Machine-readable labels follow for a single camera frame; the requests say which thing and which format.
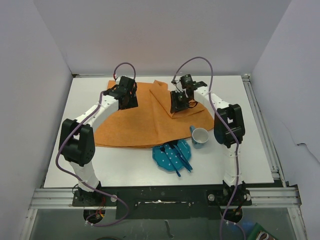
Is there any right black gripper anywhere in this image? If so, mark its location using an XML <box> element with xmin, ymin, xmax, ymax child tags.
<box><xmin>171</xmin><ymin>90</ymin><xmax>192</xmax><ymax>114</ymax></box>

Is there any green object at corner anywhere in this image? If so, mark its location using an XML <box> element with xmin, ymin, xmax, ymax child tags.
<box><xmin>246</xmin><ymin>223</ymin><xmax>277</xmax><ymax>240</ymax></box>

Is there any blue plastic spoon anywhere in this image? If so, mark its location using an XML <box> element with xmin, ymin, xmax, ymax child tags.
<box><xmin>172</xmin><ymin>140</ymin><xmax>193</xmax><ymax>171</ymax></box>

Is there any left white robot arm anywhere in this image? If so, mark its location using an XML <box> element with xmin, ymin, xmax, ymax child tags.
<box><xmin>55</xmin><ymin>76</ymin><xmax>138</xmax><ymax>206</ymax></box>

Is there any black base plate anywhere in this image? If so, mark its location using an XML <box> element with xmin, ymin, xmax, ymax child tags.
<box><xmin>72</xmin><ymin>183</ymin><xmax>252</xmax><ymax>222</ymax></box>

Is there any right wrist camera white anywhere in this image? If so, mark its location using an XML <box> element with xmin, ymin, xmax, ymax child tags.
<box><xmin>171</xmin><ymin>77</ymin><xmax>182</xmax><ymax>92</ymax></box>

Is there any blue polka dot plate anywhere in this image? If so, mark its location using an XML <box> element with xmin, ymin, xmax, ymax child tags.
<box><xmin>152</xmin><ymin>139</ymin><xmax>192</xmax><ymax>172</ymax></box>

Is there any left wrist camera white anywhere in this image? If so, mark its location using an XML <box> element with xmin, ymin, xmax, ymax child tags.
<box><xmin>113</xmin><ymin>74</ymin><xmax>127</xmax><ymax>85</ymax></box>

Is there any blue white mug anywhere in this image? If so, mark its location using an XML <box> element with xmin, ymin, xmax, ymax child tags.
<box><xmin>189</xmin><ymin>125</ymin><xmax>209</xmax><ymax>149</ymax></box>

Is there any blue plastic knife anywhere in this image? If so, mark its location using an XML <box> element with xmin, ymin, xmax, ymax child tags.
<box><xmin>169</xmin><ymin>143</ymin><xmax>191</xmax><ymax>173</ymax></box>

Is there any blue plastic fork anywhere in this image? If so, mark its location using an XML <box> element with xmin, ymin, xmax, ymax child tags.
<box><xmin>159</xmin><ymin>145</ymin><xmax>181</xmax><ymax>178</ymax></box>

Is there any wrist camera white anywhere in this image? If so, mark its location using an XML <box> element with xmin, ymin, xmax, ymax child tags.
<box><xmin>113</xmin><ymin>74</ymin><xmax>127</xmax><ymax>85</ymax></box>
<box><xmin>171</xmin><ymin>77</ymin><xmax>182</xmax><ymax>92</ymax></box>

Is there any orange cloth placemat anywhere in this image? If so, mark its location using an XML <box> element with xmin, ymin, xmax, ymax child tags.
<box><xmin>94</xmin><ymin>80</ymin><xmax>214</xmax><ymax>148</ymax></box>

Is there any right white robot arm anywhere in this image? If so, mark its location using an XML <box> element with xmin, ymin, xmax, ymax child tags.
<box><xmin>170</xmin><ymin>74</ymin><xmax>246</xmax><ymax>205</ymax></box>

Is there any aluminium frame rail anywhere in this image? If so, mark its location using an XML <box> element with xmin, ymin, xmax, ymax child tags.
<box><xmin>21</xmin><ymin>75</ymin><xmax>306</xmax><ymax>240</ymax></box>

